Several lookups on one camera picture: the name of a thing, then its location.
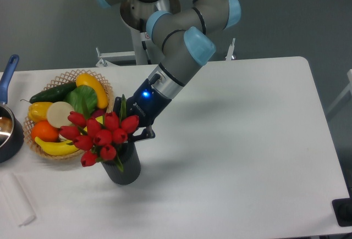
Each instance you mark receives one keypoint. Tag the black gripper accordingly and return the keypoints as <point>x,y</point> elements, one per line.
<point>147,104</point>

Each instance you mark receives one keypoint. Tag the red tulip bouquet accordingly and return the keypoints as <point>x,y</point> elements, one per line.
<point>101,141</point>

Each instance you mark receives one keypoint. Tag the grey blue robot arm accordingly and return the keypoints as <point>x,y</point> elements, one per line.
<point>182,38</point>

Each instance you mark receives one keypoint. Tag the dark grey ribbed vase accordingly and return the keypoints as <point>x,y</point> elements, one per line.
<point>130,164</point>

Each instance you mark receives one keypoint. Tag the green leafy lettuce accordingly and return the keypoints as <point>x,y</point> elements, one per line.
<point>83,99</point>

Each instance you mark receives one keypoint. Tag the yellow squash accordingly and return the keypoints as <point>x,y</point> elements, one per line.
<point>90,81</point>

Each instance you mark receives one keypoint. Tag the woven wicker basket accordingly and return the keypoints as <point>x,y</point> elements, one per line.
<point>67,76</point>

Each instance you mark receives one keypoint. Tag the cream round disc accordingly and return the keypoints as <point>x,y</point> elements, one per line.
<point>57,114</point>

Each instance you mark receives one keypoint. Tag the green cucumber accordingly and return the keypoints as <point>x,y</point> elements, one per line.
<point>54,94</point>

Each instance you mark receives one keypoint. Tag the yellow banana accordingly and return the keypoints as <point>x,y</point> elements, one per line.
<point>57,148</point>

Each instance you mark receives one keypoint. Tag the orange fruit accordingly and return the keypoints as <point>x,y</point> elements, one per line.
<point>45,131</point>

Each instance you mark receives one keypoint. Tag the yellow bell pepper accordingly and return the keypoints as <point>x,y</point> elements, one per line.
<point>37,112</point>

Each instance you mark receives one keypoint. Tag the white folded cloth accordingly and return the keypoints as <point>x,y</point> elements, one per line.
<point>17,200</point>

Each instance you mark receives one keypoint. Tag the black device at edge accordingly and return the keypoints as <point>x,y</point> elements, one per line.
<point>342,210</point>

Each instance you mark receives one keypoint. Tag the dark pot blue handle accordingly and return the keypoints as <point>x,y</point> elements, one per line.
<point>12,136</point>

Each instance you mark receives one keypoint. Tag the white frame at right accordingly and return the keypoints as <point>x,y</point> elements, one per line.
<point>341,100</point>

